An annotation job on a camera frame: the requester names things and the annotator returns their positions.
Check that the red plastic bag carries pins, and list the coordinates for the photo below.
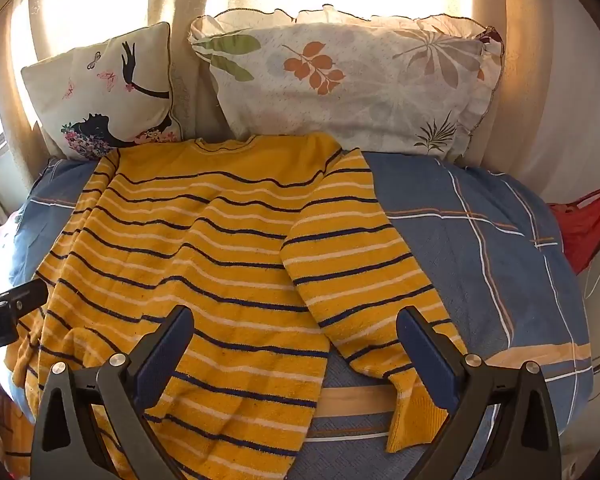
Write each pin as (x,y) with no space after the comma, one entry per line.
(585,225)

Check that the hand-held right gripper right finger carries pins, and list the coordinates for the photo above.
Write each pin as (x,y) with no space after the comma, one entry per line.
(427,360)

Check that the yellow striped sweater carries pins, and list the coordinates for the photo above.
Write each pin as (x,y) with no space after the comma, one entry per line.
(205,240)

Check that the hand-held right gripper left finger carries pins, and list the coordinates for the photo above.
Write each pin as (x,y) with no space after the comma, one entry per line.
(162,360)

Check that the white leaf print pillow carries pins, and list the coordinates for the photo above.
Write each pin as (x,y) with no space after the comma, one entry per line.
(360,95)

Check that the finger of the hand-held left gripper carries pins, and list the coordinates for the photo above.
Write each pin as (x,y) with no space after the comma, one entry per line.
(30,292)

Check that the white cushion with silhouette print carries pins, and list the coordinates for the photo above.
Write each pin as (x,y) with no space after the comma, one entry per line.
(100,95)

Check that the blue plaid bed sheet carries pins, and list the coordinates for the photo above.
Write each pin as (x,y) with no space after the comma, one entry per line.
(455,240)

